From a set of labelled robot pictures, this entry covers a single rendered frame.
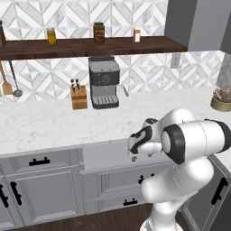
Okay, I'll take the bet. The pale orange bottle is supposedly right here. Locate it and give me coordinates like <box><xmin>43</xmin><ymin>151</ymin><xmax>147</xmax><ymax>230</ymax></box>
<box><xmin>133</xmin><ymin>25</ymin><xmax>142</xmax><ymax>43</ymax></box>

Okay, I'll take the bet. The white wall socket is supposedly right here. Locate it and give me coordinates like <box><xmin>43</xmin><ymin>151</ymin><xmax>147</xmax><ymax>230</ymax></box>
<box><xmin>170</xmin><ymin>52</ymin><xmax>180</xmax><ymax>69</ymax></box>

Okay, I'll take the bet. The open grey drawer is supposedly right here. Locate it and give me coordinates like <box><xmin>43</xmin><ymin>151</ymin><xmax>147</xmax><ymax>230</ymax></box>
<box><xmin>80</xmin><ymin>138</ymin><xmax>177</xmax><ymax>201</ymax></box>

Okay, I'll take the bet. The grey cupboard door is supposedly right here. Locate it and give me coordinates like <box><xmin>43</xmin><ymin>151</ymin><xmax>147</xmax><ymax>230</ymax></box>
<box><xmin>0</xmin><ymin>175</ymin><xmax>16</xmax><ymax>231</ymax></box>
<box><xmin>4</xmin><ymin>166</ymin><xmax>86</xmax><ymax>227</ymax></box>

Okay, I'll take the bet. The brown bottle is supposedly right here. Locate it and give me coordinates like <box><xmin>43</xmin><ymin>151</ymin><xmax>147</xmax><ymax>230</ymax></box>
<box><xmin>0</xmin><ymin>20</ymin><xmax>7</xmax><ymax>49</ymax></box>

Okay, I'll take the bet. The grey metal ladle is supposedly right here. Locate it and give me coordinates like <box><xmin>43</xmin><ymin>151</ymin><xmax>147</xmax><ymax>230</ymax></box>
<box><xmin>7</xmin><ymin>60</ymin><xmax>23</xmax><ymax>98</ymax></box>

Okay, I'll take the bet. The grey appliance door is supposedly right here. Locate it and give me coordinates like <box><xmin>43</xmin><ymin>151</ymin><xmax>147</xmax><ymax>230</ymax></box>
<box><xmin>179</xmin><ymin>153</ymin><xmax>231</xmax><ymax>231</ymax></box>

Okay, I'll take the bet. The black drawer handle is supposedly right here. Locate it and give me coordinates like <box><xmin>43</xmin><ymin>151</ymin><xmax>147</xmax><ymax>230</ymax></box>
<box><xmin>28</xmin><ymin>157</ymin><xmax>51</xmax><ymax>167</ymax></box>
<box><xmin>137</xmin><ymin>172</ymin><xmax>155</xmax><ymax>185</ymax></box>
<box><xmin>123</xmin><ymin>199</ymin><xmax>140</xmax><ymax>208</ymax></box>

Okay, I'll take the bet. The wooden knife block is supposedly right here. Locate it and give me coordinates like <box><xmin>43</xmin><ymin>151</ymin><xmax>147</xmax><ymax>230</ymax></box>
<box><xmin>69</xmin><ymin>84</ymin><xmax>88</xmax><ymax>111</ymax></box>

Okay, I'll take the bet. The grey drawer front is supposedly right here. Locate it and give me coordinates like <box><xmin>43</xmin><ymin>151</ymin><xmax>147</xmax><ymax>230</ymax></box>
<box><xmin>0</xmin><ymin>147</ymin><xmax>85</xmax><ymax>176</ymax></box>
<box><xmin>82</xmin><ymin>190</ymin><xmax>152</xmax><ymax>216</ymax></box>

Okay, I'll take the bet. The grey tall cupboard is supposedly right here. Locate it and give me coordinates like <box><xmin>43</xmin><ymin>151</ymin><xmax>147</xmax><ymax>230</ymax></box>
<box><xmin>163</xmin><ymin>0</ymin><xmax>231</xmax><ymax>52</ymax></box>

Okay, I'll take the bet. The wooden spatula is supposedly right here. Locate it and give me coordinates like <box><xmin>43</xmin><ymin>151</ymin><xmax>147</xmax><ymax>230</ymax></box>
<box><xmin>0</xmin><ymin>60</ymin><xmax>14</xmax><ymax>97</ymax></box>

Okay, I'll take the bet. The grey coffee machine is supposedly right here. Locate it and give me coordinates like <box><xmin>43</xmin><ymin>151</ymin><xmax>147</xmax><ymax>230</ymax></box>
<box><xmin>88</xmin><ymin>55</ymin><xmax>130</xmax><ymax>110</ymax></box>

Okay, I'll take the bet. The black cupboard door handle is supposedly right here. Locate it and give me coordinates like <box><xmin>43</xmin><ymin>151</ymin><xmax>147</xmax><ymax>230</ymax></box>
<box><xmin>10</xmin><ymin>180</ymin><xmax>23</xmax><ymax>207</ymax></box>
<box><xmin>0</xmin><ymin>184</ymin><xmax>10</xmax><ymax>208</ymax></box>

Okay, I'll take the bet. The yellow jar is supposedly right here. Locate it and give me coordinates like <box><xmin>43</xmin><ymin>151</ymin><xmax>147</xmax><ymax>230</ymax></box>
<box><xmin>46</xmin><ymin>26</ymin><xmax>58</xmax><ymax>47</ymax></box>

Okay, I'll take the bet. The black appliance door handle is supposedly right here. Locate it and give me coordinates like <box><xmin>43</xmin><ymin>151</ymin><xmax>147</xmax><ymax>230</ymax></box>
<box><xmin>210</xmin><ymin>177</ymin><xmax>229</xmax><ymax>207</ymax></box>

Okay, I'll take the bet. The dark wooden wall shelf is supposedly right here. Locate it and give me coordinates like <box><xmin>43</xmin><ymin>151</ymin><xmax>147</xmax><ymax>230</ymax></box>
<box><xmin>0</xmin><ymin>35</ymin><xmax>189</xmax><ymax>60</ymax></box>

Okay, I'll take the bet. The dark brown jar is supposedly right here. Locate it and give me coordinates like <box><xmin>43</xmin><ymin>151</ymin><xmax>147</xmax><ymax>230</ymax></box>
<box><xmin>92</xmin><ymin>22</ymin><xmax>106</xmax><ymax>45</ymax></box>

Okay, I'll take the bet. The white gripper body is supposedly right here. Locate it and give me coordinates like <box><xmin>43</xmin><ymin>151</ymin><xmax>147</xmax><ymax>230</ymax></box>
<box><xmin>139</xmin><ymin>141</ymin><xmax>163</xmax><ymax>158</ymax></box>

